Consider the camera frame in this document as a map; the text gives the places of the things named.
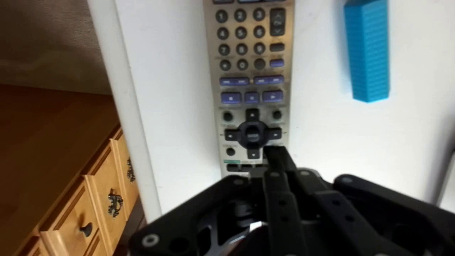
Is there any grey remote control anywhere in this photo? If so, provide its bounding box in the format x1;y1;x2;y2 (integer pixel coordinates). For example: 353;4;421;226
202;0;296;174

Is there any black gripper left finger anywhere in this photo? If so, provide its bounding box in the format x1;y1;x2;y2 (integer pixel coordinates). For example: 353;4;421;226
128;176;266;256

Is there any blue screwdriver handle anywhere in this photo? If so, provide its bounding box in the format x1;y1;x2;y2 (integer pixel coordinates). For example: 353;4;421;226
343;0;390;102

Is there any wooden desk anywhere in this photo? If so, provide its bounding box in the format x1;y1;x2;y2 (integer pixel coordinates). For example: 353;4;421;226
0;85;138;256

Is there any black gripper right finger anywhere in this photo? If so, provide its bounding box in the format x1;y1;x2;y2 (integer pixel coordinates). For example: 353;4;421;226
263;146;455;256

